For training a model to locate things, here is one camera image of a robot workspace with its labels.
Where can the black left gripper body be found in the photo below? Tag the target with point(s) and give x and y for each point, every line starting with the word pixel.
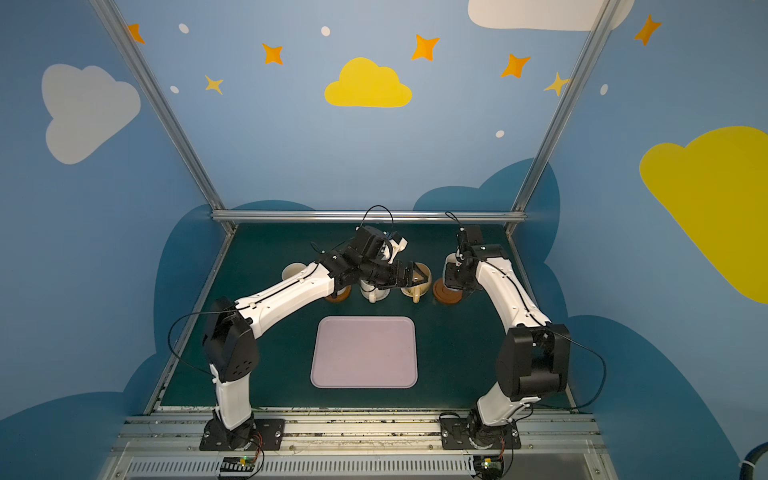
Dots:
pixel 393 274

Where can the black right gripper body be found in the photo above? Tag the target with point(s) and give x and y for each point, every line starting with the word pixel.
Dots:
pixel 455 280

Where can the yellow mug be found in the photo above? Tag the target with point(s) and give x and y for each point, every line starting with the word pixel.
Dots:
pixel 416 292

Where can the purple mug cream inside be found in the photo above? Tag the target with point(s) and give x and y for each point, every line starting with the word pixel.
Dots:
pixel 292 270

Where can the light blue mug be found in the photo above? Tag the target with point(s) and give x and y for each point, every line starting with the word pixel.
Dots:
pixel 452 259

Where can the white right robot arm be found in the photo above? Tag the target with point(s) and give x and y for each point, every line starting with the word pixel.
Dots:
pixel 534 359

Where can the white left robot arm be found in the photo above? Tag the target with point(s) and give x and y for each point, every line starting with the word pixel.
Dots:
pixel 233 331

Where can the lilac serving tray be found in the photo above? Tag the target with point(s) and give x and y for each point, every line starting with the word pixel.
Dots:
pixel 365 352

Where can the right circuit board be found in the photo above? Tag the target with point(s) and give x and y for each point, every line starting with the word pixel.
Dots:
pixel 487 468

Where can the circuit board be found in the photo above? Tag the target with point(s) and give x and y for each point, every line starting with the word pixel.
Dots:
pixel 240 467
pixel 487 468

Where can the left circuit board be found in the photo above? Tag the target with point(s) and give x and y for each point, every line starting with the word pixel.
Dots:
pixel 240 467

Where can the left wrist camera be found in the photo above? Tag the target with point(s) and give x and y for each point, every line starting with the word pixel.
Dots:
pixel 370 243

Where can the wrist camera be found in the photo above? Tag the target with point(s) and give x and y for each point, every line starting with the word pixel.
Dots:
pixel 468 236
pixel 370 243

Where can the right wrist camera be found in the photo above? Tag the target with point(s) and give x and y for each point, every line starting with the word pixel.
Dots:
pixel 468 236

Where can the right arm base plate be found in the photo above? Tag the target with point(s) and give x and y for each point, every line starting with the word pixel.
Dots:
pixel 457 433

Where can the horizontal aluminium frame rail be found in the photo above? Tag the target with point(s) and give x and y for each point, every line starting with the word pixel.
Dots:
pixel 377 215

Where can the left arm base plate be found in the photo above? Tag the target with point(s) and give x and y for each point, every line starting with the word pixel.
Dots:
pixel 253 433

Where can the right aluminium frame post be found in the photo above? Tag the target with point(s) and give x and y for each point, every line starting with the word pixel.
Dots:
pixel 583 68

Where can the aluminium frame post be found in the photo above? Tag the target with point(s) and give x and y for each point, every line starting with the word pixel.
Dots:
pixel 113 22
pixel 583 68

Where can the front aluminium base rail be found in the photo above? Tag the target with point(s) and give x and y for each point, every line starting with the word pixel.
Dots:
pixel 359 444

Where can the left aluminium frame post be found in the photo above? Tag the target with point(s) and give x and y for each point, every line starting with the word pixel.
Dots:
pixel 113 22

